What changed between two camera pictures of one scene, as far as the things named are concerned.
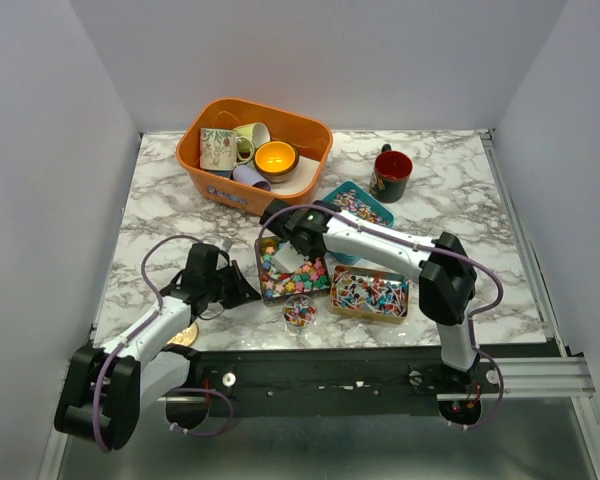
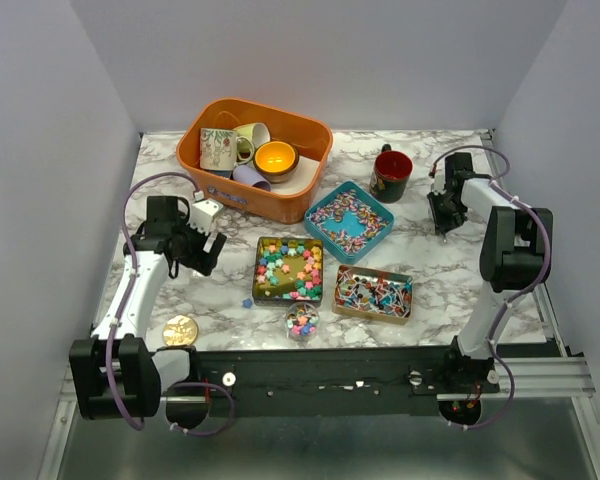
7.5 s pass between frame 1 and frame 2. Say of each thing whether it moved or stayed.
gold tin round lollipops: stayed
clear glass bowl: moved
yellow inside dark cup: stayed
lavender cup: stayed
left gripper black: moved
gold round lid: stayed
